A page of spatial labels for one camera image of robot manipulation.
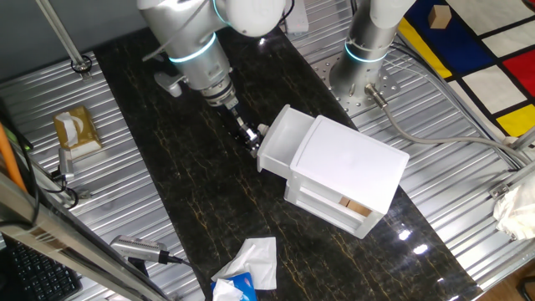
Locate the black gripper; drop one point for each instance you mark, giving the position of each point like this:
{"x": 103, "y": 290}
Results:
{"x": 240, "y": 123}

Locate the white drawer with knob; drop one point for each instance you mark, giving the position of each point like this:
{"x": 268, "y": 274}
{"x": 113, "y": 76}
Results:
{"x": 286, "y": 136}

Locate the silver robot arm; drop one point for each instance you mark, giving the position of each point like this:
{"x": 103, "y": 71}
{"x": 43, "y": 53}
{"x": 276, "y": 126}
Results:
{"x": 200, "y": 62}

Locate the white drawer cabinet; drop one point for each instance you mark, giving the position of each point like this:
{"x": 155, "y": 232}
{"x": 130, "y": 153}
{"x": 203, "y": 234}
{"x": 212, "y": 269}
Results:
{"x": 351, "y": 163}

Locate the black marble pattern mat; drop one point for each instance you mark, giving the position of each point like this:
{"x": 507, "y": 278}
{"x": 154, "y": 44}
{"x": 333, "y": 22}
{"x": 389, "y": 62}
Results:
{"x": 234, "y": 200}

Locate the wooden block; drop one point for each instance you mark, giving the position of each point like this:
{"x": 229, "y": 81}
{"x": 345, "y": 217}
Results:
{"x": 359, "y": 208}
{"x": 343, "y": 201}

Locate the white flat tissue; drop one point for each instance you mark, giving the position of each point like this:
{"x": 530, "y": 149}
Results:
{"x": 259, "y": 259}

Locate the white power strip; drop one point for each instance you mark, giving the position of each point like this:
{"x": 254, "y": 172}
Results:
{"x": 299, "y": 21}

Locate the blue tissue pack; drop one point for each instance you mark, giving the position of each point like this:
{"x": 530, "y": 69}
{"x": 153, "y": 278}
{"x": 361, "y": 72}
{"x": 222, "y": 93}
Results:
{"x": 246, "y": 286}

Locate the white crumpled tissue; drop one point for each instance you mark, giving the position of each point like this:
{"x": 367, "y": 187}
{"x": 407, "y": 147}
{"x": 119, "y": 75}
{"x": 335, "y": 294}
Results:
{"x": 225, "y": 290}

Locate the yellow tissue box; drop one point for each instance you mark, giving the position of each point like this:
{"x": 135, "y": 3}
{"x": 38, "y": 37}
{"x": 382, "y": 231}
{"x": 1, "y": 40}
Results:
{"x": 85, "y": 129}

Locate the metal stand pole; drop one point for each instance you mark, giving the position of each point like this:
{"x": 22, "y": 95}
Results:
{"x": 62, "y": 35}

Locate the wooden cube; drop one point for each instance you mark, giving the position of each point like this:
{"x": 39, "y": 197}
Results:
{"x": 439, "y": 17}

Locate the colourful squares floor mat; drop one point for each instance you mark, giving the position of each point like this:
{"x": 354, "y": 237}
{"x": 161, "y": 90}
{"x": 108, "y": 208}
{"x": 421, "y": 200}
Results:
{"x": 460, "y": 42}

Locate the orange pole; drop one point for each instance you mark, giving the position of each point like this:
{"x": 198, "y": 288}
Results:
{"x": 10, "y": 161}

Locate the black keyboard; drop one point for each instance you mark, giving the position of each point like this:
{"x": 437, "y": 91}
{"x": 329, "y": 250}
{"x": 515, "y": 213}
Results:
{"x": 42, "y": 276}

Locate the white crumpled cloth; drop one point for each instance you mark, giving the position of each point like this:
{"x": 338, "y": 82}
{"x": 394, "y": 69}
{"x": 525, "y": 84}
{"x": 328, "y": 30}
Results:
{"x": 518, "y": 213}

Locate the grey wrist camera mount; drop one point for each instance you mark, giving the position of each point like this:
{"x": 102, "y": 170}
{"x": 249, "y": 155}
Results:
{"x": 169, "y": 83}

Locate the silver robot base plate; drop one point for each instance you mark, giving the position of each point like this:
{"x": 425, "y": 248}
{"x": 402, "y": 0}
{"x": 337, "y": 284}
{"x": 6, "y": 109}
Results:
{"x": 324, "y": 71}

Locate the silver depth camera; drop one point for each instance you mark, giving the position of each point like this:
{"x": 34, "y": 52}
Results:
{"x": 138, "y": 247}

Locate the small silver camera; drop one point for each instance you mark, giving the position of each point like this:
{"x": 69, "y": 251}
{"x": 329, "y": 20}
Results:
{"x": 66, "y": 165}

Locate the aluminium frame bar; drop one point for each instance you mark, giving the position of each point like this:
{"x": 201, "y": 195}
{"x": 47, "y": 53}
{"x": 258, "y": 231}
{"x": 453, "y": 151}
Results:
{"x": 50, "y": 238}

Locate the aluminium frame rail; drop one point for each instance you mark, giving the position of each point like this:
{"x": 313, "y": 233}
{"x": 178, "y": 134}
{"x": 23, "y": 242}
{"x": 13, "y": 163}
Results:
{"x": 516, "y": 177}

